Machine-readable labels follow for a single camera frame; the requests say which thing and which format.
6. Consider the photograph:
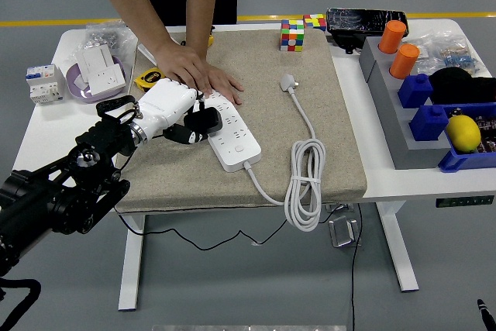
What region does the black film-wrapped box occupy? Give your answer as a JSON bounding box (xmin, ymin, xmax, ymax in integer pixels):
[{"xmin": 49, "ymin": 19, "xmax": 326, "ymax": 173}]
[{"xmin": 325, "ymin": 7, "xmax": 410, "ymax": 56}]

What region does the small colourful puzzle cube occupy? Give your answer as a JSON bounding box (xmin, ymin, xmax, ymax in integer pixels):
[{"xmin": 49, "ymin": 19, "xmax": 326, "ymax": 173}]
[{"xmin": 302, "ymin": 13, "xmax": 328, "ymax": 33}]

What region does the yellow tape measure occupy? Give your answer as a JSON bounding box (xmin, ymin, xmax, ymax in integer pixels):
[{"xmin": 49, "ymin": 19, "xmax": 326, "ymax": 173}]
[{"xmin": 133, "ymin": 67, "xmax": 166, "ymax": 92}]

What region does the table height control panel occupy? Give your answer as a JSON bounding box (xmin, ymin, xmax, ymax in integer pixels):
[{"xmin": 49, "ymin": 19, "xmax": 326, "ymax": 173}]
[{"xmin": 435, "ymin": 195, "xmax": 495, "ymax": 209}]

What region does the person's left hand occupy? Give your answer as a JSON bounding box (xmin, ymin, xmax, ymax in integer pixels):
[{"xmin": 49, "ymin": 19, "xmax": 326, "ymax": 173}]
[{"xmin": 203, "ymin": 61, "xmax": 246, "ymax": 106}]

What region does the clear acrylic stand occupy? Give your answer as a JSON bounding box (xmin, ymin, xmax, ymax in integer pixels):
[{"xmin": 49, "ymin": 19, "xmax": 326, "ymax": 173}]
[
  {"xmin": 328, "ymin": 214, "xmax": 363, "ymax": 249},
  {"xmin": 324, "ymin": 202, "xmax": 356, "ymax": 215}
]

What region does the clear bag of parts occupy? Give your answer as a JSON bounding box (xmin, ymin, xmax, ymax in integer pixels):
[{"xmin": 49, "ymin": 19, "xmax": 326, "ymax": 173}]
[{"xmin": 406, "ymin": 32, "xmax": 487, "ymax": 78}]

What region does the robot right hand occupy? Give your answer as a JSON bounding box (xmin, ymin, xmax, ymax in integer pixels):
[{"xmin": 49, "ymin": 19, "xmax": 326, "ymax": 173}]
[{"xmin": 476, "ymin": 298, "xmax": 496, "ymax": 328}]

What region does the white power strip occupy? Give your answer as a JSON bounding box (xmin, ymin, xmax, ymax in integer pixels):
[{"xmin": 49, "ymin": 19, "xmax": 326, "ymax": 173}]
[{"xmin": 201, "ymin": 90, "xmax": 261, "ymax": 172}]

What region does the white circuit breaker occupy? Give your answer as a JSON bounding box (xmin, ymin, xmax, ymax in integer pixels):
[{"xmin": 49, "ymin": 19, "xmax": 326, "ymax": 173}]
[{"xmin": 25, "ymin": 64, "xmax": 66, "ymax": 106}]

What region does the purple bowl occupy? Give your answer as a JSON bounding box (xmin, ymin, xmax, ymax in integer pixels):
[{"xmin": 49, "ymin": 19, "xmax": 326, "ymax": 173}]
[{"xmin": 65, "ymin": 55, "xmax": 128, "ymax": 104}]

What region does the orange cylinder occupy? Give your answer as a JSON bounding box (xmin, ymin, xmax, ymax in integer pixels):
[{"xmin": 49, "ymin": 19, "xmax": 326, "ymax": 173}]
[
  {"xmin": 389, "ymin": 43, "xmax": 421, "ymax": 80},
  {"xmin": 378, "ymin": 19, "xmax": 408, "ymax": 55}
]

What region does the small white box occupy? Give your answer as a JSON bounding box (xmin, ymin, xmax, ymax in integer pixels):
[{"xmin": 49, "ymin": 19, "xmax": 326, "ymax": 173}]
[{"xmin": 137, "ymin": 43, "xmax": 157, "ymax": 64}]

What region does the person's right hand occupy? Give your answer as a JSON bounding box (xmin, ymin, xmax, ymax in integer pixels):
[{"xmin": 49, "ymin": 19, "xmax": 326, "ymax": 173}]
[{"xmin": 153, "ymin": 38, "xmax": 213, "ymax": 96}]

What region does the blue peg block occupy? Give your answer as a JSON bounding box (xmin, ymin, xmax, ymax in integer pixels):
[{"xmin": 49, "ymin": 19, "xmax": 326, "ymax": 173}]
[
  {"xmin": 408, "ymin": 104, "xmax": 450, "ymax": 143},
  {"xmin": 397, "ymin": 73, "xmax": 434, "ymax": 109}
]

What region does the black floor cable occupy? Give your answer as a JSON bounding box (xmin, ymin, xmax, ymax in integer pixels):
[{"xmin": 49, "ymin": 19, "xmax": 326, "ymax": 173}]
[{"xmin": 350, "ymin": 203, "xmax": 364, "ymax": 331}]

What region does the thin black adapter cord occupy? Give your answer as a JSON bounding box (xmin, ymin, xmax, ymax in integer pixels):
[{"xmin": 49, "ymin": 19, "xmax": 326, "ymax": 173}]
[{"xmin": 114, "ymin": 206, "xmax": 348, "ymax": 250}]

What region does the white table leg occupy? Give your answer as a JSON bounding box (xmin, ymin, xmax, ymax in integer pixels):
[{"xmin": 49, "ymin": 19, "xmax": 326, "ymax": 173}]
[
  {"xmin": 117, "ymin": 214, "xmax": 146, "ymax": 312},
  {"xmin": 376, "ymin": 201, "xmax": 420, "ymax": 293}
]

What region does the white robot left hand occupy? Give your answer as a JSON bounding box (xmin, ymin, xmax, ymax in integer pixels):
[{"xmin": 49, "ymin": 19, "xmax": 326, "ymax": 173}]
[{"xmin": 137, "ymin": 78, "xmax": 209, "ymax": 146}]

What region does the clear bag of screws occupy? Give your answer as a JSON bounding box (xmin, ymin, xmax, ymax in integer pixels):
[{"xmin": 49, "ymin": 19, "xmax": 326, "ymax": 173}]
[{"xmin": 83, "ymin": 20, "xmax": 140, "ymax": 61}]

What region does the white switch panel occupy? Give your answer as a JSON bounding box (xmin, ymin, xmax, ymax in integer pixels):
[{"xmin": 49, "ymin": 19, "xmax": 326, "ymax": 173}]
[{"xmin": 74, "ymin": 44, "xmax": 115, "ymax": 84}]

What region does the large colourful puzzle cube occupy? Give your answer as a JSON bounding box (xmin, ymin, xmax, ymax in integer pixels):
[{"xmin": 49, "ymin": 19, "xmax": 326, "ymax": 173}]
[{"xmin": 280, "ymin": 19, "xmax": 305, "ymax": 53}]

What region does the black power adapter plug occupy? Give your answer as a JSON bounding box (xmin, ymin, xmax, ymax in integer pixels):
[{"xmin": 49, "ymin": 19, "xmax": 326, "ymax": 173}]
[{"xmin": 183, "ymin": 107, "xmax": 223, "ymax": 136}]

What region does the yellow lemon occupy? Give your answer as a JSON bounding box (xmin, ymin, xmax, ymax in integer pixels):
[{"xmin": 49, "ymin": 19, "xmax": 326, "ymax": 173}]
[{"xmin": 445, "ymin": 114, "xmax": 482, "ymax": 153}]

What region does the white power strip cable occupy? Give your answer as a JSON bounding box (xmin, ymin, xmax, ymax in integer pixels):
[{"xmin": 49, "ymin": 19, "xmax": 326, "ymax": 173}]
[{"xmin": 240, "ymin": 72, "xmax": 327, "ymax": 233}]

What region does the grey-brown table mat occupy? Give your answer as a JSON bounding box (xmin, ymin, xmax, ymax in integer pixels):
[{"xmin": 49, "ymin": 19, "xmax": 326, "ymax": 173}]
[{"xmin": 115, "ymin": 28, "xmax": 368, "ymax": 214}]

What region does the white wall socket panel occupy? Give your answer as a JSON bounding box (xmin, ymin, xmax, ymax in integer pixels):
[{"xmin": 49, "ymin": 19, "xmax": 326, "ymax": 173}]
[{"xmin": 88, "ymin": 65, "xmax": 128, "ymax": 96}]

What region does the grey stepped peg base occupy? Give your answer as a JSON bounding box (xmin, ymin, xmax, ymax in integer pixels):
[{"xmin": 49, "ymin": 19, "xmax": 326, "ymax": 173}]
[{"xmin": 358, "ymin": 36, "xmax": 462, "ymax": 171}]

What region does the blue plastic bin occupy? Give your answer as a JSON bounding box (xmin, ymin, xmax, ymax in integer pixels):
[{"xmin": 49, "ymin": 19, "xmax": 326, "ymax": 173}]
[{"xmin": 437, "ymin": 102, "xmax": 496, "ymax": 174}]

